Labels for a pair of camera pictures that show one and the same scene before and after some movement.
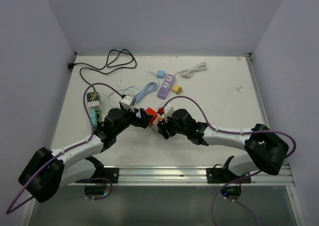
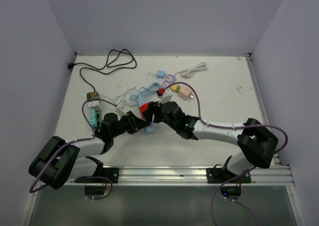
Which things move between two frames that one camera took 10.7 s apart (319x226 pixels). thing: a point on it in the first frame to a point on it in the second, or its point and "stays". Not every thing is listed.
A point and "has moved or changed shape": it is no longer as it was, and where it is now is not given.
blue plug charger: (161, 74) stays
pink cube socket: (159, 117) has moved or changed shape
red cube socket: (150, 111) has moved or changed shape
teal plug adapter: (93, 117) stays
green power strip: (93, 99) stays
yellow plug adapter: (177, 89) stays
